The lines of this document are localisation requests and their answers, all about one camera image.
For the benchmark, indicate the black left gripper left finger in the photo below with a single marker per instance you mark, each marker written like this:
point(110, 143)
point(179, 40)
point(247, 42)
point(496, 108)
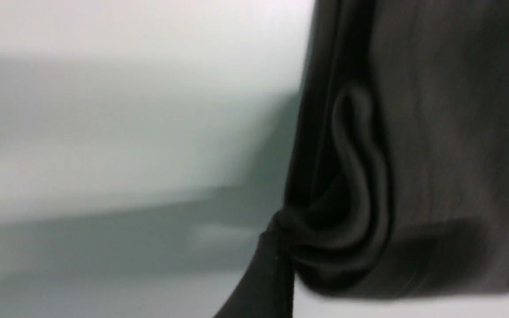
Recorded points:
point(266, 290)

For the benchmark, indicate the dark gray long-sleeve top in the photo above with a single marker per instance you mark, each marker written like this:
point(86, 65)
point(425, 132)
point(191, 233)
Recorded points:
point(399, 180)

